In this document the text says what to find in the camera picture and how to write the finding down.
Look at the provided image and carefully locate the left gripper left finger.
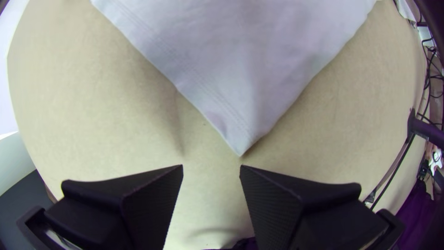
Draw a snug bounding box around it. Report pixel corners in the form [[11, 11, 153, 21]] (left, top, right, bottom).
[[44, 165, 184, 250]]

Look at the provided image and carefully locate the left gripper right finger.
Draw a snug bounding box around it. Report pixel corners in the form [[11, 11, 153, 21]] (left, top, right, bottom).
[[239, 165, 390, 250]]

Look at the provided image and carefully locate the light grey t-shirt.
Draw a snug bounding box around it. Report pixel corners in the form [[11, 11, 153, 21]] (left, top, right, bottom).
[[90, 0, 379, 157]]

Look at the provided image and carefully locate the black cable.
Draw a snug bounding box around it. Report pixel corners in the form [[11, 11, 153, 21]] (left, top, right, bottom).
[[420, 36, 438, 117], [369, 133, 417, 212]]

